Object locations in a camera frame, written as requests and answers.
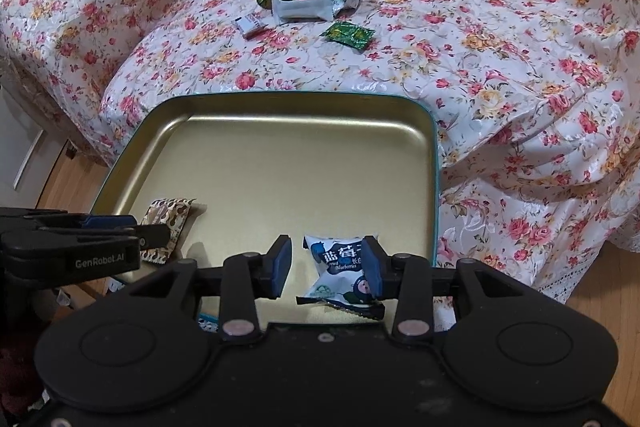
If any white packet with black print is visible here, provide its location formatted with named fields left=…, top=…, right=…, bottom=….
left=235, top=14, right=266, bottom=40

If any gold tin tray teal rim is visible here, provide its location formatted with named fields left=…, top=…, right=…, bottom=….
left=90, top=92, right=443, bottom=333

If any silver white snack packet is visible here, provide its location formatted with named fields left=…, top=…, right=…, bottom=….
left=271, top=0, right=341, bottom=24

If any dark green foil candy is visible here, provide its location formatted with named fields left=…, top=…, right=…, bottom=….
left=321, top=21, right=377, bottom=50

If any blue white blueberry snack packet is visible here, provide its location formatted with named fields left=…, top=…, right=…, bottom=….
left=296, top=234, right=387, bottom=320

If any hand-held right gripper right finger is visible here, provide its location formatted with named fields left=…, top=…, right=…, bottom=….
left=361, top=234, right=538, bottom=342

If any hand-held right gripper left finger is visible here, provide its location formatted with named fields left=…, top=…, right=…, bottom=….
left=127, top=234, right=293, bottom=342

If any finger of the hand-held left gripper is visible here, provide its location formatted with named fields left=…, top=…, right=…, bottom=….
left=0, top=225, right=172, bottom=254
left=0, top=207, right=137, bottom=230

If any brown heart pattern snack packet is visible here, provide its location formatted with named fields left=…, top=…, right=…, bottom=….
left=139, top=198, right=197, bottom=265

